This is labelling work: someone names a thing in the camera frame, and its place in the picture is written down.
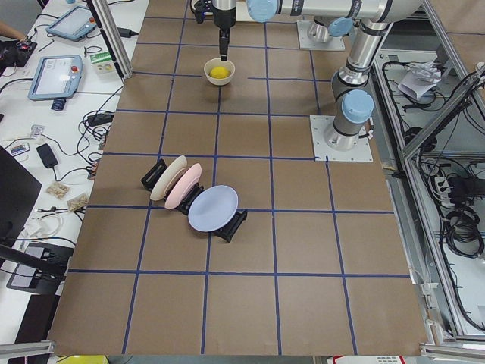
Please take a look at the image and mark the dark blue round cap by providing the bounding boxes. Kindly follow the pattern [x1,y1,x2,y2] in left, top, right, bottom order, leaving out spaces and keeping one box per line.
[51,98,67,111]

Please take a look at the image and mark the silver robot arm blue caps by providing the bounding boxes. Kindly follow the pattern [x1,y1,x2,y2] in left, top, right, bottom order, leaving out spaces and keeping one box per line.
[246,1,422,147]

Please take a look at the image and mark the black cable bundle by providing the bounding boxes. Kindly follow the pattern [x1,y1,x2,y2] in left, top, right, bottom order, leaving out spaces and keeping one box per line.
[441,208,483,259]

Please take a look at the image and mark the black monitor stand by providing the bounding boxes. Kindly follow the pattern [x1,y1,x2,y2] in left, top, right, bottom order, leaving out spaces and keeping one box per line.
[1,149,74,295]

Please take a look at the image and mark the black dish rack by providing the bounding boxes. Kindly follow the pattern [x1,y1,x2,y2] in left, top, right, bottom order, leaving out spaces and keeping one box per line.
[141,159,248,243]

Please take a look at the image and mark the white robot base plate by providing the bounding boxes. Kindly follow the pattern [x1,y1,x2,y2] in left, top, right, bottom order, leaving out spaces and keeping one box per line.
[310,115,373,162]

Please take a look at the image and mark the green white small box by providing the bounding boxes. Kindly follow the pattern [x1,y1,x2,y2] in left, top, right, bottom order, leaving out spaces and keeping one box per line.
[89,52,116,74]

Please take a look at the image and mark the near teach pendant tablet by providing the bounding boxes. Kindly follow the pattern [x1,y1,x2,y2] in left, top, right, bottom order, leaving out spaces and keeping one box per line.
[28,55,83,101]

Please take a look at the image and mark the yellow lemon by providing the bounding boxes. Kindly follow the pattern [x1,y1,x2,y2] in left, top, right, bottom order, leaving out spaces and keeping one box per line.
[209,66,231,80]

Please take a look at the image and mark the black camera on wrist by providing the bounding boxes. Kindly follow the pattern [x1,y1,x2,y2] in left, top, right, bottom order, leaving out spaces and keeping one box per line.
[191,0,213,24]

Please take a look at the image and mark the beige bowl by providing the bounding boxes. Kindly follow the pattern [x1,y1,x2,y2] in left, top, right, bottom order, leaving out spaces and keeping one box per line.
[204,58,235,86]

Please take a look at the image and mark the beige tray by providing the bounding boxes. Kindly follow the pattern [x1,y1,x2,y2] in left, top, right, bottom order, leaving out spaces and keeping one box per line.
[236,0,267,23]

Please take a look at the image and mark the beige plate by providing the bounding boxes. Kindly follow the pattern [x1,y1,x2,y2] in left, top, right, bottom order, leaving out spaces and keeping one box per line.
[150,155,187,201]

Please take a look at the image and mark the bag of nuts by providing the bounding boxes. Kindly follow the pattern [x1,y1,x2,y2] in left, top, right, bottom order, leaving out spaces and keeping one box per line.
[67,193,89,212]
[46,181,70,200]

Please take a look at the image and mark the pink plate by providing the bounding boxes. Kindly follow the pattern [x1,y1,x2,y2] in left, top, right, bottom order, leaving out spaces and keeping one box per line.
[164,163,202,209]

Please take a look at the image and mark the far teach pendant tablet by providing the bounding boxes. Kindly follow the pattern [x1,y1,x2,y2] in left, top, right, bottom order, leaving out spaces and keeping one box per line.
[46,6,96,42]

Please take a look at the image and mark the aluminium frame post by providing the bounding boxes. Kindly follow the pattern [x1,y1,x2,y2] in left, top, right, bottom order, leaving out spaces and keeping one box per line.
[86,0,133,80]

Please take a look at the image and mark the crumpled white paper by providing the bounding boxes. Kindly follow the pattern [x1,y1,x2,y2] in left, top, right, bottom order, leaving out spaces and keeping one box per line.
[397,61,442,100]

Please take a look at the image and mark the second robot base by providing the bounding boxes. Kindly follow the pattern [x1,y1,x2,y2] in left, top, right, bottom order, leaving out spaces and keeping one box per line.
[296,20,345,52]

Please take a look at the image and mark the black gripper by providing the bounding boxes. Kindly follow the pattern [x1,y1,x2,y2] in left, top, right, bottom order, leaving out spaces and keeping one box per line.
[212,0,236,61]

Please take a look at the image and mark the black power adapter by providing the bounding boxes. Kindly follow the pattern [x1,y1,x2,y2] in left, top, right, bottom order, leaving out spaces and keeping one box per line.
[36,143,58,168]

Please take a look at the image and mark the lavender blue plate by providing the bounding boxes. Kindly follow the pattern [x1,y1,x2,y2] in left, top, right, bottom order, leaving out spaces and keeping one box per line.
[188,185,239,232]

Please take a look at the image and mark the teach pendant tablet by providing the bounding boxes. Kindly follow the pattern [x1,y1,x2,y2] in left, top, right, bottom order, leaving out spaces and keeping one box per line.
[28,55,83,101]
[46,6,96,42]

